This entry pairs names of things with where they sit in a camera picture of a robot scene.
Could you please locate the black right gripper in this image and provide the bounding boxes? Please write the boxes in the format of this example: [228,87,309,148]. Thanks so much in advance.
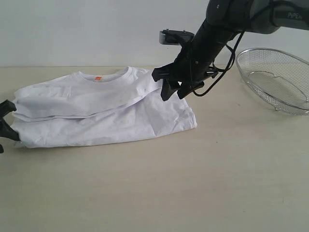
[152,42,217,101]

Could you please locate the white t-shirt red print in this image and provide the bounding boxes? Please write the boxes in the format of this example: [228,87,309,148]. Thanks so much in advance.
[12,66,197,148]

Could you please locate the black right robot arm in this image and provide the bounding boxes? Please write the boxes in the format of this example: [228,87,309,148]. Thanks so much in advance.
[152,0,309,101]

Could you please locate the black right camera cable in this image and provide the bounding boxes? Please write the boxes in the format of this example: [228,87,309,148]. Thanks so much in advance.
[193,31,244,97]

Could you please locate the metal wire mesh basket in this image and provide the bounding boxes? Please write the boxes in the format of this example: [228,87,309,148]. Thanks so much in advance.
[236,48,309,116]

